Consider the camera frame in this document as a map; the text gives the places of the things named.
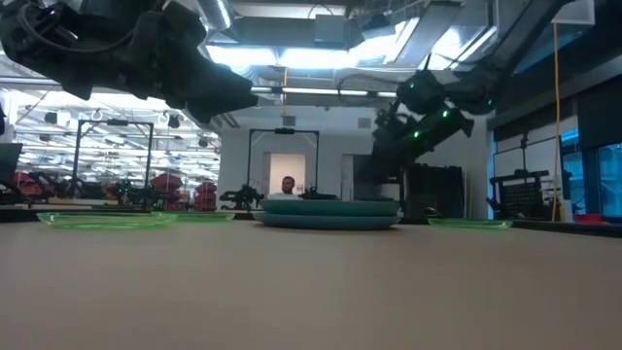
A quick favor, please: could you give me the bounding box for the red chair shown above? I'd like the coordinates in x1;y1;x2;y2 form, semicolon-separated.
149;172;185;209

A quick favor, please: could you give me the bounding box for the long ceiling light bar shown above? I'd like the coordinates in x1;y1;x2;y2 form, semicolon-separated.
250;85;398;98

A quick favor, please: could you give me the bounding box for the person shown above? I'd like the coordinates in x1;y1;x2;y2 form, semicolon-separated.
267;175;302;201

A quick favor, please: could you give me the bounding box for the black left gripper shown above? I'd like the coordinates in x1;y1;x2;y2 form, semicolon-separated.
0;0;259;124

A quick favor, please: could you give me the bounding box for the black cabinet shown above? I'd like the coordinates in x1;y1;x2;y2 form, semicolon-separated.
402;163;466;221

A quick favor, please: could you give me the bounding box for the dark monitor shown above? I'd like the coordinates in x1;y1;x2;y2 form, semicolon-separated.
0;142;23;189

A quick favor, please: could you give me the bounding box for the yellow hanging cable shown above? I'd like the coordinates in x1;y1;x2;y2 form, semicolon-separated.
550;22;563;223

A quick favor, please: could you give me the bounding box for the black wire cart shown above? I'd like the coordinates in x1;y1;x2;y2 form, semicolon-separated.
487;169;551;221

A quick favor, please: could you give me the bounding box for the black metal frame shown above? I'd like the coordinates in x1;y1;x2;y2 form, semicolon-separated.
246;127;321;201
71;119;155;211

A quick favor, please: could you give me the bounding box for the green transparent plastic plate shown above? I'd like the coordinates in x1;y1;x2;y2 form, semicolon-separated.
150;210;237;226
36;210;179;232
427;217;514;231

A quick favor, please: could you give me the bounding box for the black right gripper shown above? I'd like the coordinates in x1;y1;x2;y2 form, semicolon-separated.
354;104;475;205

